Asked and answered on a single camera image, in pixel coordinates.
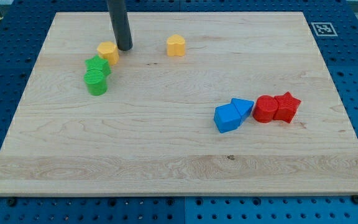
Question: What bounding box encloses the yellow heart block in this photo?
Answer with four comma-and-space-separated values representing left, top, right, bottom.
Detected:
166, 34, 186, 56

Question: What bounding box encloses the yellow hexagon block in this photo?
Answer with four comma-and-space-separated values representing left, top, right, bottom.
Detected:
96, 41, 119, 65

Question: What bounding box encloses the light wooden board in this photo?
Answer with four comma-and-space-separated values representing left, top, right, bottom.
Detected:
0, 12, 358, 197

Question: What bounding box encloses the blue cube block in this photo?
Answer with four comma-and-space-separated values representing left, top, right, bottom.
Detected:
214, 103, 241, 133

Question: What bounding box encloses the blue triangle block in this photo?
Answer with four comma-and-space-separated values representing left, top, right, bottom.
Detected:
231, 98, 254, 124

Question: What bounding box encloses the red cylinder block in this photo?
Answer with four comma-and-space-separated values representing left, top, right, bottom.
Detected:
252, 95, 278, 123

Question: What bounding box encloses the green cylinder block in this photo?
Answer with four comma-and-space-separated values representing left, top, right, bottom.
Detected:
83, 70, 108, 96

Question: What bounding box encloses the green star block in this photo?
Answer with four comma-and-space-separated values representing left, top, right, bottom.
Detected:
85, 55, 111, 77

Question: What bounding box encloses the red star block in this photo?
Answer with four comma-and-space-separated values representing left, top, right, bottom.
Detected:
273, 91, 301, 123

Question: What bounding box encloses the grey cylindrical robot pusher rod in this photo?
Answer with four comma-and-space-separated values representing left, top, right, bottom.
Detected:
106, 0, 133, 51

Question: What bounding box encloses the white fiducial marker tag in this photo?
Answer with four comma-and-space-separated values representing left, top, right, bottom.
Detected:
311, 22, 337, 37

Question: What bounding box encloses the black bolt front left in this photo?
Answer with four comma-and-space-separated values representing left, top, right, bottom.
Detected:
6, 197, 17, 207

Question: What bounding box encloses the black bolt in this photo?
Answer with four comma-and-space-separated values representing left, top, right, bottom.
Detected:
351, 195, 358, 205
6, 197, 17, 207

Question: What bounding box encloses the black bolt front right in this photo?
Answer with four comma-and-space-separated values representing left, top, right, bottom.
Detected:
351, 195, 358, 205

